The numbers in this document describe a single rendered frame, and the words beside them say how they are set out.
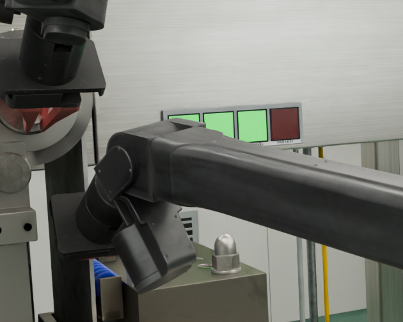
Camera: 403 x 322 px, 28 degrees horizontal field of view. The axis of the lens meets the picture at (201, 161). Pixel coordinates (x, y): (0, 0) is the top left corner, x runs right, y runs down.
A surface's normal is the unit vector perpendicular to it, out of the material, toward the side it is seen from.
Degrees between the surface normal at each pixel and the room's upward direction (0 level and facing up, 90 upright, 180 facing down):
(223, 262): 90
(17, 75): 51
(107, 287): 90
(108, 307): 90
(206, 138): 11
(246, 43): 90
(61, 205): 63
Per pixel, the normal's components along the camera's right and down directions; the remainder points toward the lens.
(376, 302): -0.93, 0.08
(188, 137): -0.05, -0.96
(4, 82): 0.30, -0.59
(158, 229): 0.54, -0.39
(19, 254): 0.37, 0.07
